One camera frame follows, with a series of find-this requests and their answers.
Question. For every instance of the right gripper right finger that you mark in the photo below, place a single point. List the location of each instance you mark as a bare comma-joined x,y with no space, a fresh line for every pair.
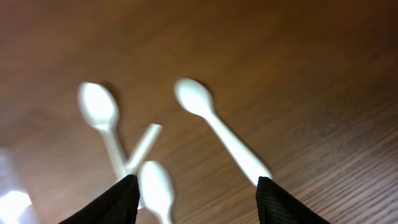
276,206

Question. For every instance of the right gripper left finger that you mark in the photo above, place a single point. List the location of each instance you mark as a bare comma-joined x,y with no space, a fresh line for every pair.
118,205

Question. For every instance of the white spoon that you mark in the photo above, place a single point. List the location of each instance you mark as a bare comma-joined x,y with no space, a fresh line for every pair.
197,99
100,111
157,191

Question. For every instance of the right clear plastic container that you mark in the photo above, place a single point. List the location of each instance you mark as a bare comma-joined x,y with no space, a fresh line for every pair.
16,205

